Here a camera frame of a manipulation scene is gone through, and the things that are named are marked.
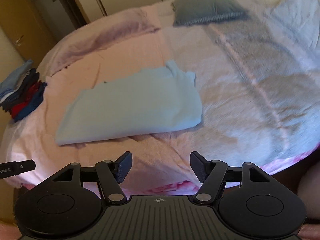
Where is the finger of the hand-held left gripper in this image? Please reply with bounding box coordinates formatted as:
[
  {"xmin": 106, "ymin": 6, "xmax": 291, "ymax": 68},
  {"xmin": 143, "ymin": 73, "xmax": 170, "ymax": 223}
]
[{"xmin": 11, "ymin": 159, "xmax": 36, "ymax": 175}]

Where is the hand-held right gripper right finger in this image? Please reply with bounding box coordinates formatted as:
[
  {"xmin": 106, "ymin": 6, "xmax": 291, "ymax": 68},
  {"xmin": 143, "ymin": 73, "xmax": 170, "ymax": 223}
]
[{"xmin": 190, "ymin": 151, "xmax": 272, "ymax": 203}]

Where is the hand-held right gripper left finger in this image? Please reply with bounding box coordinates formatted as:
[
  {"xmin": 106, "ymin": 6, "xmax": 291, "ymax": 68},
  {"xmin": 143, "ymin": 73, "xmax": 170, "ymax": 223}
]
[{"xmin": 51, "ymin": 151, "xmax": 132, "ymax": 204}]

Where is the light blue sweatshirt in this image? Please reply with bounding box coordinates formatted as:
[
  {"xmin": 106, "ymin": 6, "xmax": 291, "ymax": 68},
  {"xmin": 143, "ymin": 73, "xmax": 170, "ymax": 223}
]
[{"xmin": 54, "ymin": 59, "xmax": 203, "ymax": 147}]

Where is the pile of folded clothes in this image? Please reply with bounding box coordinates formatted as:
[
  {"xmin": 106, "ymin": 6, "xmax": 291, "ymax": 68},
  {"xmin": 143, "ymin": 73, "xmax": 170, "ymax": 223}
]
[{"xmin": 0, "ymin": 59, "xmax": 48, "ymax": 123}]

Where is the pink floral bed skirt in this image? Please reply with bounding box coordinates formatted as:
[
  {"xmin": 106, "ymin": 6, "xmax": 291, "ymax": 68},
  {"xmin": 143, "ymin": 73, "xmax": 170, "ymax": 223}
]
[{"xmin": 20, "ymin": 142, "xmax": 320, "ymax": 198}]

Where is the grey herringbone blanket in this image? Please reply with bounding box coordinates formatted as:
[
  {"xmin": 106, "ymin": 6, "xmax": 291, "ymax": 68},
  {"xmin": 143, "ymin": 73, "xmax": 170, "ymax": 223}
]
[{"xmin": 160, "ymin": 0, "xmax": 320, "ymax": 175}]

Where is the lilac pillow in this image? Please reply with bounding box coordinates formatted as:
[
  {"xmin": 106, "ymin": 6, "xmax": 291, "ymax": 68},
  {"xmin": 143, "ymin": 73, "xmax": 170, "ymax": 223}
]
[{"xmin": 37, "ymin": 7, "xmax": 160, "ymax": 77}]

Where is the wooden door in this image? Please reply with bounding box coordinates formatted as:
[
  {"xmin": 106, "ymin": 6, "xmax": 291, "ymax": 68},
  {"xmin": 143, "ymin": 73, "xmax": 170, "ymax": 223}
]
[{"xmin": 0, "ymin": 0, "xmax": 58, "ymax": 63}]

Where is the grey cushion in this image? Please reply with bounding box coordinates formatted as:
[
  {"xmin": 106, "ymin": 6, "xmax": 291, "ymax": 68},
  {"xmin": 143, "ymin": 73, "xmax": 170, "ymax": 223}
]
[{"xmin": 172, "ymin": 0, "xmax": 250, "ymax": 27}]

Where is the striped folded quilt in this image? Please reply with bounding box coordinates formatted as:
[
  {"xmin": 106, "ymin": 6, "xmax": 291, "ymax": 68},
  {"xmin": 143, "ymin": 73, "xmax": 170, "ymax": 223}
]
[{"xmin": 271, "ymin": 0, "xmax": 320, "ymax": 43}]

